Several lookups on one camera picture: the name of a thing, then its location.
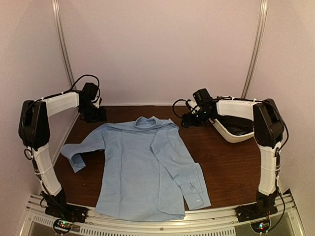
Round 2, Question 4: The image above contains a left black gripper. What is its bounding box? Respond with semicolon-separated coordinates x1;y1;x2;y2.
79;102;107;123

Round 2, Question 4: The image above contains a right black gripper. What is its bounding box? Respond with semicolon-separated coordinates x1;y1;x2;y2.
181;108;213;127

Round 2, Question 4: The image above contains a white plastic basket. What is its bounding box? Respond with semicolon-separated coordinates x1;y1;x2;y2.
209;116;254;143

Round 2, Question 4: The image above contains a light blue long sleeve shirt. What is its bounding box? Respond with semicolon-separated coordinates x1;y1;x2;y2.
61;117;211;222

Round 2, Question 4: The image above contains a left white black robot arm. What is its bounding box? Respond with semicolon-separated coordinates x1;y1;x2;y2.
18;83;107;196

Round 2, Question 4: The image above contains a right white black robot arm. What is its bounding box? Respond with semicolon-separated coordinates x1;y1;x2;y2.
180;88;286;196

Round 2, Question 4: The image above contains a black folded shirt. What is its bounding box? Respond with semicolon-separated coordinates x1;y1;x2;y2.
217;115;253;136

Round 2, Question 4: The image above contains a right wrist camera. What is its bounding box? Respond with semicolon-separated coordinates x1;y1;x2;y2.
186;99;200;114

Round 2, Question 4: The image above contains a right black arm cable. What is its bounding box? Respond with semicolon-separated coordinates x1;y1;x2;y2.
172;98;195;120

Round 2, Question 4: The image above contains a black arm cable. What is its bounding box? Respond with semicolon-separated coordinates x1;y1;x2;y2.
172;98;195;120
70;74;101;104

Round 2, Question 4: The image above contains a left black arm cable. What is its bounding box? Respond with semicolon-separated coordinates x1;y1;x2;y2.
70;74;101;104

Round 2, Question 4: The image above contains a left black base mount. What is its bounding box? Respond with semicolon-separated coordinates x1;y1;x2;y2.
45;204;88;223

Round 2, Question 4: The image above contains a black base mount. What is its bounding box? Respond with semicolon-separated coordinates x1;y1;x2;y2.
235;203;278;222
45;204;88;223

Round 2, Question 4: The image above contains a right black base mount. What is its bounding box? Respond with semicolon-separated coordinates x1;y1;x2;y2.
235;203;278;222

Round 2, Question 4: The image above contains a left aluminium frame post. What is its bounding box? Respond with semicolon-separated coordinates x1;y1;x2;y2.
51;0;74;87

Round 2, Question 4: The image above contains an aluminium frame post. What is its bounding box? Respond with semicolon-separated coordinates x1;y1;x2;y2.
241;0;268;98
51;0;74;87

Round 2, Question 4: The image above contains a right aluminium frame post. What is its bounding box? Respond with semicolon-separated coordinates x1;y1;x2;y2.
241;0;268;98

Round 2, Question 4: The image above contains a front aluminium rail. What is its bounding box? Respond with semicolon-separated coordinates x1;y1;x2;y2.
18;194;305;236

